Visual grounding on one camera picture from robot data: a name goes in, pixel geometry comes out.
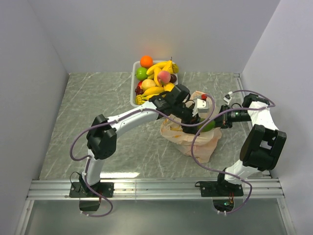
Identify fake green apple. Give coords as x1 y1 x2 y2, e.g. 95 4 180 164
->
135 67 148 81

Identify white plastic fruit tray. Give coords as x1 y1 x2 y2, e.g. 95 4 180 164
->
130 61 178 107

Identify fake orange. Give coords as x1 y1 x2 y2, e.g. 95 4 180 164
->
140 55 154 69

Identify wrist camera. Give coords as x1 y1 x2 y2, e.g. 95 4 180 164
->
195 94 210 113
223 91 233 106

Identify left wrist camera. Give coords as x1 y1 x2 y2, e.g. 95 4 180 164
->
195 94 210 113

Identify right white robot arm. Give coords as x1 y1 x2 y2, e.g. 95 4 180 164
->
199 93 287 197

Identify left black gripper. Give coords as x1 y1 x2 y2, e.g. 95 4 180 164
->
173 102 201 136

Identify fake yellow pear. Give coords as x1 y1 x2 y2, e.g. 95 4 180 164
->
162 59 179 74

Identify fake dark plum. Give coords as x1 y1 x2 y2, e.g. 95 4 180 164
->
170 74 177 84

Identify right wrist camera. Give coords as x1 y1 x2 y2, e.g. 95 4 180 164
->
223 91 233 106

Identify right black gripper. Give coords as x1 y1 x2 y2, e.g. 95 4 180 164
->
208 104 252 129

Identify fake yellow mango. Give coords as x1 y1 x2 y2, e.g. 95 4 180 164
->
163 82 175 92

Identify fake pink peach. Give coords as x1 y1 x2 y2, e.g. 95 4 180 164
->
157 70 171 85

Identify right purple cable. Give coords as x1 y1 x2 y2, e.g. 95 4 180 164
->
190 89 276 214

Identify fake small banana bunch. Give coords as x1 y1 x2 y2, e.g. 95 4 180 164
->
135 87 164 105

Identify fake dark cherries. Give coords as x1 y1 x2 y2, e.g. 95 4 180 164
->
134 81 144 95

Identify translucent orange plastic bag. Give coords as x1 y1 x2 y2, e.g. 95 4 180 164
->
159 90 223 163

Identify fake green lime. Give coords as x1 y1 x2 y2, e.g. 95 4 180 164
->
198 118 215 132

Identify fake yellow corn cob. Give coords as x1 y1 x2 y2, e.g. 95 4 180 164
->
154 67 162 87

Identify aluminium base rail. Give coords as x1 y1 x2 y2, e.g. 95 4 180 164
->
26 178 284 201

